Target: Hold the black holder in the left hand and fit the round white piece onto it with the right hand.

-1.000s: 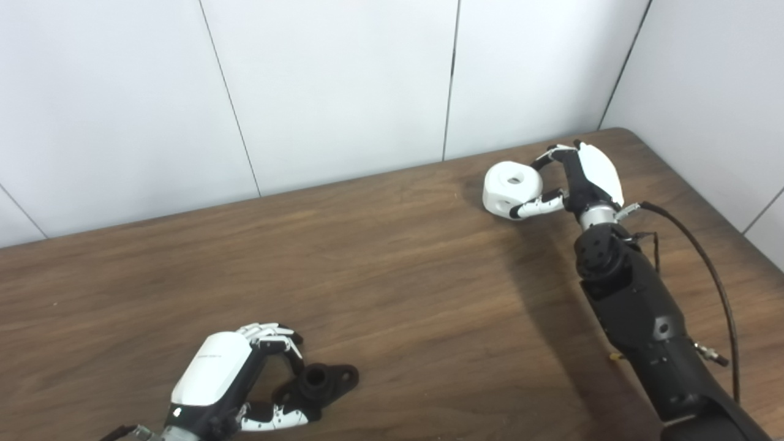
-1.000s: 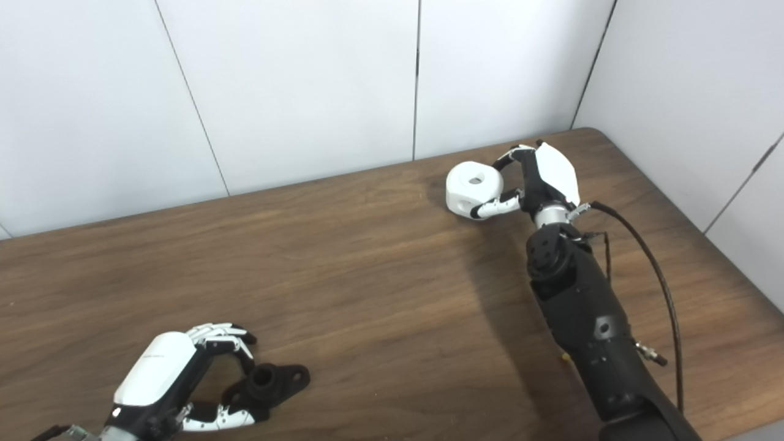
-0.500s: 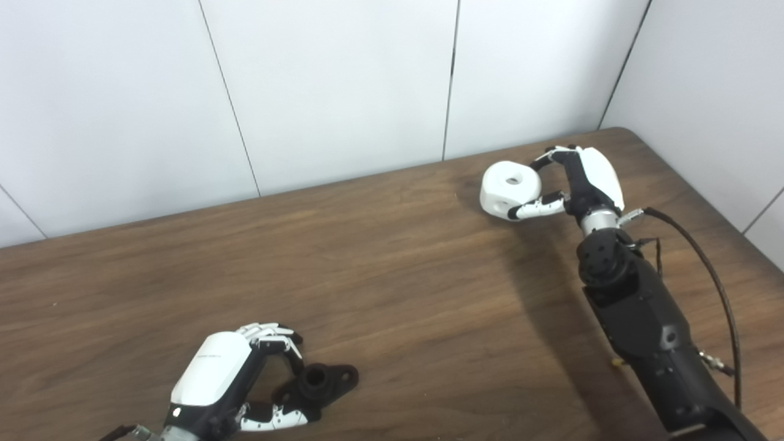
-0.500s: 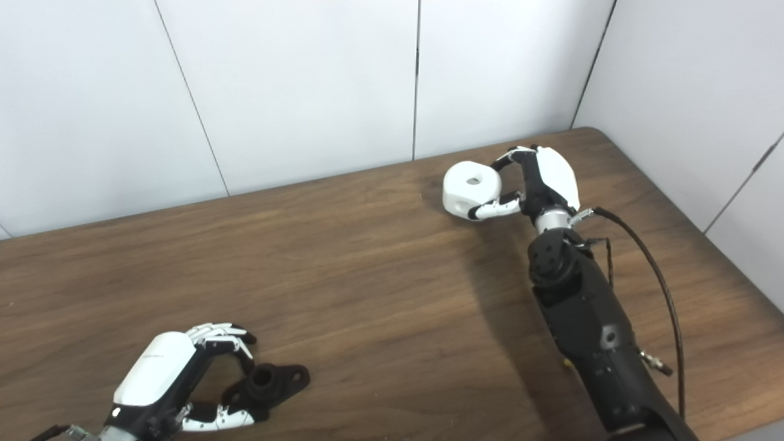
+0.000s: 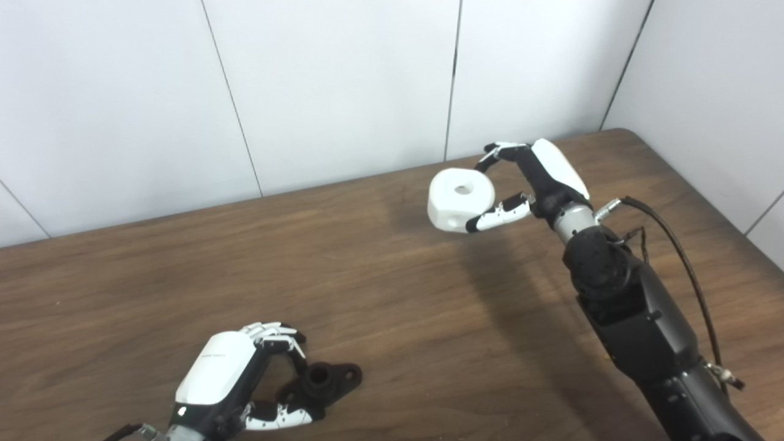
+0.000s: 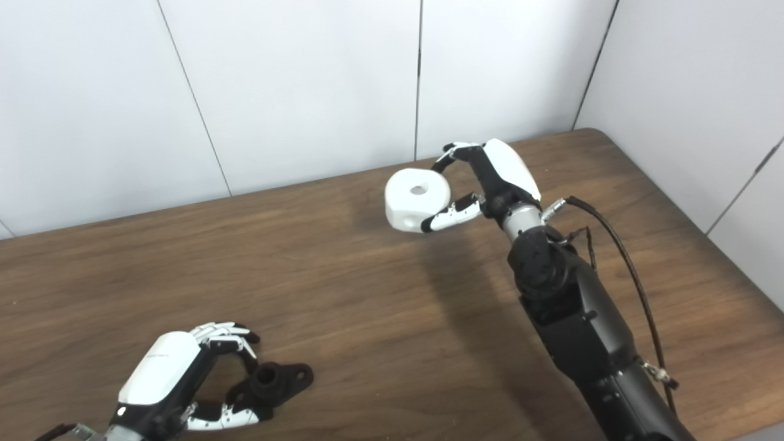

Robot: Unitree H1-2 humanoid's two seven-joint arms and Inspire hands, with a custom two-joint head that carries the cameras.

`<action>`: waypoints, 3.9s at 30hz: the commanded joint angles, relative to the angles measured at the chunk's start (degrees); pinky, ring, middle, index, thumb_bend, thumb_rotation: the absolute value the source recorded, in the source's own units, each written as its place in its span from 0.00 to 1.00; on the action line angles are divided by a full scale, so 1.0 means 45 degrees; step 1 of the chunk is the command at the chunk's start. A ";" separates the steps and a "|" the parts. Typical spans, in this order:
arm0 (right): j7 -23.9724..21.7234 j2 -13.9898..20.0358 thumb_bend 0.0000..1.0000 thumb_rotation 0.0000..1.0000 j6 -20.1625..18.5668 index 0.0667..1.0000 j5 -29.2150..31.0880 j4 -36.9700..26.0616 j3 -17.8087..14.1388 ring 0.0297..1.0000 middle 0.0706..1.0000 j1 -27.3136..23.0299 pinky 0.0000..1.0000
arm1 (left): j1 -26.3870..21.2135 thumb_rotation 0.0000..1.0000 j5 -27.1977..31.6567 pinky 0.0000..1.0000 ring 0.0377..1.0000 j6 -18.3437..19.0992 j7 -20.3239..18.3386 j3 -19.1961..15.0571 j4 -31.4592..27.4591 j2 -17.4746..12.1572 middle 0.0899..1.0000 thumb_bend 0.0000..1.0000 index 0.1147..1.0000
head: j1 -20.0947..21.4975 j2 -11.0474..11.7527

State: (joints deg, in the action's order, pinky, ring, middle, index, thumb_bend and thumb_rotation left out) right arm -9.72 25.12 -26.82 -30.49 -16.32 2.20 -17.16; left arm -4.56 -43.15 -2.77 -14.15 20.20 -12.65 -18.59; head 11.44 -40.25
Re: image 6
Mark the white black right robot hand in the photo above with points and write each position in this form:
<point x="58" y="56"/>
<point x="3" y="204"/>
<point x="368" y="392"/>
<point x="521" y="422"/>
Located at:
<point x="508" y="171"/>

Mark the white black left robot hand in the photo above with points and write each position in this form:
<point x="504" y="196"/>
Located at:
<point x="159" y="367"/>

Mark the round white plastic piece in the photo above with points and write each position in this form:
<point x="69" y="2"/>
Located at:
<point x="407" y="205"/>

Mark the black flanged holder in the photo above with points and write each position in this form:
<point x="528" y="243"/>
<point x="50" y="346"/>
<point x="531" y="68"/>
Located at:
<point x="275" y="383"/>

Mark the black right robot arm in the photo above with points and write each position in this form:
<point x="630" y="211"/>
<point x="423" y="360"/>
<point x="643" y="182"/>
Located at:
<point x="576" y="318"/>

